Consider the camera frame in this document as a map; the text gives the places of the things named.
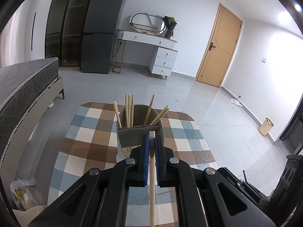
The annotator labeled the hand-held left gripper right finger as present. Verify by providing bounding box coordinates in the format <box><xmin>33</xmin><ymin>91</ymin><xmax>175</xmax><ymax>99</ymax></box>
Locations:
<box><xmin>155</xmin><ymin>134</ymin><xmax>277</xmax><ymax>227</ymax></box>

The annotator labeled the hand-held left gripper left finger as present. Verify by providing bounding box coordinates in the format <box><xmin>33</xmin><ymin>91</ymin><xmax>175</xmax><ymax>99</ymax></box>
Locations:
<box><xmin>28</xmin><ymin>134</ymin><xmax>151</xmax><ymax>227</ymax></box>

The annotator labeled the white utensil holder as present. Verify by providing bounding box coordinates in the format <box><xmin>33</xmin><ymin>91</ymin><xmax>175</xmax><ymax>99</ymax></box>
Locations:
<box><xmin>117</xmin><ymin>104</ymin><xmax>164</xmax><ymax>165</ymax></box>

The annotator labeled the bunch of wooden chopsticks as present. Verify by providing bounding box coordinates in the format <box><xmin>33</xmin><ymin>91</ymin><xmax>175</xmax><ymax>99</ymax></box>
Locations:
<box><xmin>113</xmin><ymin>94</ymin><xmax>170</xmax><ymax>155</ymax></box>

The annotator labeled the checkered tablecloth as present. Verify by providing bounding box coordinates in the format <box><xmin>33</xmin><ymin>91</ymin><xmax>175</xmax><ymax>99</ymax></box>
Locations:
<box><xmin>47</xmin><ymin>102</ymin><xmax>216</xmax><ymax>227</ymax></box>

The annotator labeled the white vanity desk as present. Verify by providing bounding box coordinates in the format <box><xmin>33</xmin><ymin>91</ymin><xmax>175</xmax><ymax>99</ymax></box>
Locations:
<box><xmin>118</xmin><ymin>29</ymin><xmax>178</xmax><ymax>80</ymax></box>

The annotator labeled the beige trash bin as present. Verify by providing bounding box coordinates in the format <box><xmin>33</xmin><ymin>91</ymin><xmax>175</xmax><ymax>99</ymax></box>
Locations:
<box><xmin>259</xmin><ymin>118</ymin><xmax>274</xmax><ymax>137</ymax></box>

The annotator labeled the white plastic bag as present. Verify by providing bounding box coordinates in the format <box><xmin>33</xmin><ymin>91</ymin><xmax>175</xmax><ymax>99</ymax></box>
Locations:
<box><xmin>10</xmin><ymin>175</ymin><xmax>46</xmax><ymax>211</ymax></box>

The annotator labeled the wooden door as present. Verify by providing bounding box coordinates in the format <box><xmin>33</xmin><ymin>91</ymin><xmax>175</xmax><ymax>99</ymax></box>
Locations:
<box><xmin>195</xmin><ymin>3</ymin><xmax>244</xmax><ymax>88</ymax></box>

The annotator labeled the black appliance with round dials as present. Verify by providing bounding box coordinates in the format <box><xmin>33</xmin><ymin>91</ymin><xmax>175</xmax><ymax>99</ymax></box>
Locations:
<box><xmin>270</xmin><ymin>155</ymin><xmax>303</xmax><ymax>218</ymax></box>

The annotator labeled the dark grey refrigerator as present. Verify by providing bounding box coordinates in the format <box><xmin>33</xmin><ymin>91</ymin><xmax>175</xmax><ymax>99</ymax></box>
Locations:
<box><xmin>80</xmin><ymin>0</ymin><xmax>127</xmax><ymax>74</ymax></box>

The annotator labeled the flower bouquet in dark wrap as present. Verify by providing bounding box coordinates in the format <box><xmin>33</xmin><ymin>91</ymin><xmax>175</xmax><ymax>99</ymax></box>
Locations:
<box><xmin>163</xmin><ymin>16</ymin><xmax>178</xmax><ymax>39</ymax></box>

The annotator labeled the oval vanity mirror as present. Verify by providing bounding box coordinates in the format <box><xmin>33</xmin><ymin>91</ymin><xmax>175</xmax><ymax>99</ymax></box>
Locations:
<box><xmin>129</xmin><ymin>12</ymin><xmax>167</xmax><ymax>38</ymax></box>

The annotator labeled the dark furniture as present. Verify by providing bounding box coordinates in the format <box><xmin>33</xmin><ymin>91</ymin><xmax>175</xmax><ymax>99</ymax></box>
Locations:
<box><xmin>279</xmin><ymin>110</ymin><xmax>303</xmax><ymax>155</ymax></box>

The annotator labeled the grey mattress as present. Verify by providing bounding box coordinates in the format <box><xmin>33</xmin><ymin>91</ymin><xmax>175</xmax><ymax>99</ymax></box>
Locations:
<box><xmin>0</xmin><ymin>57</ymin><xmax>59</xmax><ymax>156</ymax></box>

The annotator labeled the dark glass cabinet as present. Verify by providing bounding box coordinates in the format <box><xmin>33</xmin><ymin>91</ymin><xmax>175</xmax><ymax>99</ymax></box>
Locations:
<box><xmin>45</xmin><ymin>0</ymin><xmax>96</xmax><ymax>68</ymax></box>

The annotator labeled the white wardrobe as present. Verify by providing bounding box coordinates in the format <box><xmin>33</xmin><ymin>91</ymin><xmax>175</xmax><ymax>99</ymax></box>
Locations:
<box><xmin>9</xmin><ymin>0</ymin><xmax>58</xmax><ymax>63</ymax></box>

